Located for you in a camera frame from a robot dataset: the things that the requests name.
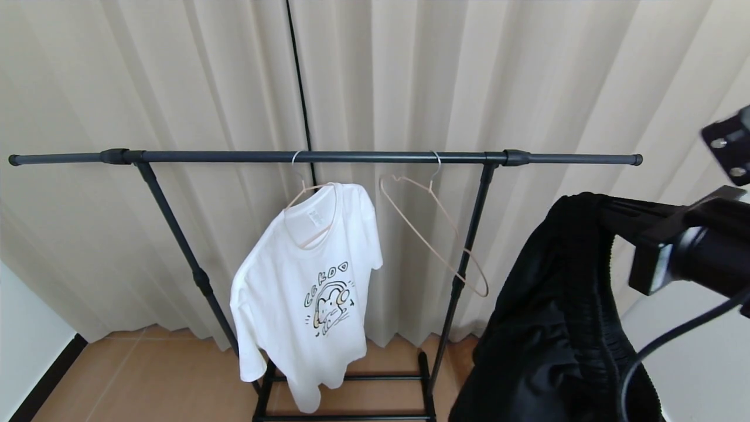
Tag pink clothes hanger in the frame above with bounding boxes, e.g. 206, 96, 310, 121
284, 151, 340, 250
379, 151, 490, 298

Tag black clothes rack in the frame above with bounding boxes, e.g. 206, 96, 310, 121
8, 148, 643, 422

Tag black shorts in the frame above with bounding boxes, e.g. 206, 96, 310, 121
448, 192, 666, 422

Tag white printed T-shirt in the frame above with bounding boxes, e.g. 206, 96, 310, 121
230, 182, 384, 414

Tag black cable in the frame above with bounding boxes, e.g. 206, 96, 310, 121
620, 287, 750, 422

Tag beige curtain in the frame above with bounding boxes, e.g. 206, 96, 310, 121
0, 0, 750, 352

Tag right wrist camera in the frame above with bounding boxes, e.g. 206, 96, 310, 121
701, 105, 750, 187

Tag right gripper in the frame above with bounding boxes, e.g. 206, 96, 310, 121
629, 186, 750, 301

